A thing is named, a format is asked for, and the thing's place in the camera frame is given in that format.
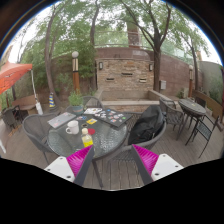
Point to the dark wicker chair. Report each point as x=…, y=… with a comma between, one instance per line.
x=10, y=118

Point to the white ceramic mug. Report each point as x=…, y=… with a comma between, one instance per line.
x=73, y=127

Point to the group of patio chairs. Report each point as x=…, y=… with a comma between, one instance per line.
x=171, y=113

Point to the brown-trunked tree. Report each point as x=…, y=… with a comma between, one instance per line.
x=49, y=66

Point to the grey wall box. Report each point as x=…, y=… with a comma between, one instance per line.
x=163, y=84

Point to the black wall lamp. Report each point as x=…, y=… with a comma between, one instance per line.
x=151, y=66
x=100, y=65

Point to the black backpack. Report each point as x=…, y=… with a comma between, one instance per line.
x=146, y=125

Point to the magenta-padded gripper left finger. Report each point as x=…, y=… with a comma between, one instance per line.
x=78, y=161

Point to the blue yellow striped cone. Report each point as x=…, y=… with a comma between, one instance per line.
x=52, y=101

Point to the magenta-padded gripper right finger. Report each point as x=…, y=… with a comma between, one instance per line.
x=146, y=160

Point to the globe-topped lamp post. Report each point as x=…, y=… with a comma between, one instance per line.
x=75, y=73

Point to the green potted plant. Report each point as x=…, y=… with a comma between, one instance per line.
x=76, y=100

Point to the white sticker sheet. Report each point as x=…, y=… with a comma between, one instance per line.
x=92, y=110

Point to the wooden bench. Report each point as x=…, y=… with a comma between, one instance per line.
x=25, y=102

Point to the round dark patio table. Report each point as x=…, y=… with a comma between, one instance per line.
x=192, y=108

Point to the orange canopy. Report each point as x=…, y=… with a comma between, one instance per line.
x=11, y=76

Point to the grey wicker chair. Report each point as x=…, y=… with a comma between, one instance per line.
x=91, y=100
x=35, y=128
x=156, y=140

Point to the yellow-labelled clear drink bottle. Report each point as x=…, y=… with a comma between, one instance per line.
x=87, y=140

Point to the yellow card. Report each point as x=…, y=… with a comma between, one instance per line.
x=91, y=121

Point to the flat round red coaster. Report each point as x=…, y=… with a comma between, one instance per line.
x=92, y=131

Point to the silver laptop with stickers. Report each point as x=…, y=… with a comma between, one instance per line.
x=61, y=120

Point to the black laptop with stickers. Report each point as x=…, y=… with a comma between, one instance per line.
x=113, y=117

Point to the dark-trunked tree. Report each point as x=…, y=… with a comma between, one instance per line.
x=156, y=66

